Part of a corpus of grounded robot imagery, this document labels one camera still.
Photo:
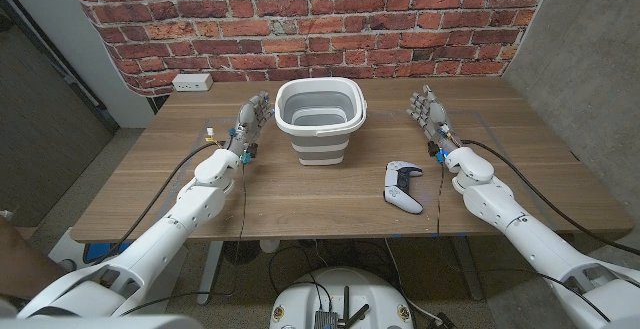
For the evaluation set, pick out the white blue floor object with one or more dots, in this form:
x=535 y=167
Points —
x=100 y=251

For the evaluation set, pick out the grey table leg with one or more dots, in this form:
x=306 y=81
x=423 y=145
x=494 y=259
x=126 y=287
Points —
x=467 y=269

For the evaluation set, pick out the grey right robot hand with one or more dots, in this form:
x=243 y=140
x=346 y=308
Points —
x=436 y=115

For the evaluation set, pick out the black antenna pair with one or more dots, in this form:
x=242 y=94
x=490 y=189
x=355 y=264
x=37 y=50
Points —
x=346 y=304

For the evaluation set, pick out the person's bare leg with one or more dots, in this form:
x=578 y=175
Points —
x=25 y=264

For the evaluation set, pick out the white power outlet box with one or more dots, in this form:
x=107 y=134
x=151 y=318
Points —
x=192 y=82

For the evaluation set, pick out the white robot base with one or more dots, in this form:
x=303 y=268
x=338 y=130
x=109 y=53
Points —
x=345 y=289

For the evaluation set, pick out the white black PS5 controller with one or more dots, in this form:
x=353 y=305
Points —
x=397 y=189

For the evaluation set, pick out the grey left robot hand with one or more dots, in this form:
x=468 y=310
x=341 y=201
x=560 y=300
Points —
x=247 y=119

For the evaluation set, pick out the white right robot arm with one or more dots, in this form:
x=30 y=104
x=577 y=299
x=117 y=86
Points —
x=530 y=239

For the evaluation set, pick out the red brick printed backdrop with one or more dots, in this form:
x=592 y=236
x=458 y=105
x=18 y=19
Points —
x=320 y=24

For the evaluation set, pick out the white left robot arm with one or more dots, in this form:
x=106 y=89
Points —
x=165 y=234

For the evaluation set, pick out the white table leg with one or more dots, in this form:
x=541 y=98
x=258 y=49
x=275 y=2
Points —
x=210 y=269

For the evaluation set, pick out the small grey computer box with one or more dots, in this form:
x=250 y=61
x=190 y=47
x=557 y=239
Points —
x=323 y=320

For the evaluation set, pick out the white grey collapsible bucket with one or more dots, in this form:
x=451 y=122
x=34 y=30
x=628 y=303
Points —
x=320 y=141

